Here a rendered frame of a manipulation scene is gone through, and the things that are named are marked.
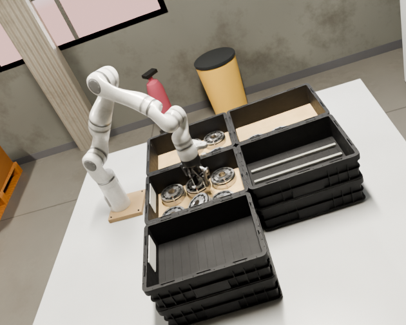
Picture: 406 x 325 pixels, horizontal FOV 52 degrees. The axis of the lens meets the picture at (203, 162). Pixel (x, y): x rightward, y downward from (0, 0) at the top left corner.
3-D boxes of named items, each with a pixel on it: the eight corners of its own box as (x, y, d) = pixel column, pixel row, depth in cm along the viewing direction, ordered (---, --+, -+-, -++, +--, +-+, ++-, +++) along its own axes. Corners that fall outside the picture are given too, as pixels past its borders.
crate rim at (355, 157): (251, 195, 147) (249, 190, 145) (237, 149, 171) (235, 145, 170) (361, 158, 142) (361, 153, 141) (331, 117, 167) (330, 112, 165)
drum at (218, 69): (250, 98, 389) (232, 42, 357) (254, 117, 360) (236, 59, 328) (213, 109, 396) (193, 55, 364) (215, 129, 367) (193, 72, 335)
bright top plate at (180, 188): (162, 205, 167) (162, 204, 167) (159, 190, 176) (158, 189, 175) (185, 195, 167) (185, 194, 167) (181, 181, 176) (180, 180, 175)
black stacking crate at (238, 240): (157, 314, 132) (142, 293, 126) (156, 246, 156) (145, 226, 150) (276, 278, 128) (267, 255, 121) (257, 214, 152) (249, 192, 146)
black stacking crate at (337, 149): (258, 213, 152) (250, 191, 146) (243, 167, 177) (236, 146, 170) (364, 179, 148) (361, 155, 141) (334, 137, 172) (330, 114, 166)
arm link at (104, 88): (145, 103, 145) (158, 93, 151) (84, 71, 150) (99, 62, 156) (142, 123, 151) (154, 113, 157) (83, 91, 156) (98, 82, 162)
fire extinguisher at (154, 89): (188, 120, 397) (164, 60, 362) (187, 135, 374) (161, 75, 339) (162, 128, 402) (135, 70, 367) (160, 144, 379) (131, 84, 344)
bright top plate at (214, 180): (214, 187, 165) (213, 186, 165) (208, 173, 173) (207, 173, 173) (237, 178, 165) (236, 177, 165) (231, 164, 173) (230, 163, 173)
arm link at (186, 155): (209, 145, 160) (203, 132, 156) (191, 163, 154) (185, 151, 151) (192, 142, 166) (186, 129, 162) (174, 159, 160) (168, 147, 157)
